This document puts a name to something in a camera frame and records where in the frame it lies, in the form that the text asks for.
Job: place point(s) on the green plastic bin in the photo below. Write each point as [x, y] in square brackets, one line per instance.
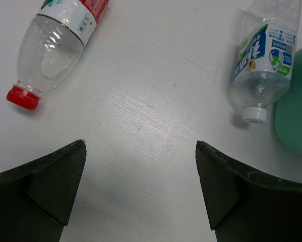
[288, 112]

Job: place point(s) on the bottle green blue label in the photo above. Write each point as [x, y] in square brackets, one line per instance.
[265, 59]

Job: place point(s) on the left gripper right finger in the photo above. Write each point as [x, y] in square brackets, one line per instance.
[246, 204]

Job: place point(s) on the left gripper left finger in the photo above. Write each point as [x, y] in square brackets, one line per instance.
[36, 198]

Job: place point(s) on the bottle red label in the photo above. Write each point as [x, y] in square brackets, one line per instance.
[51, 46]

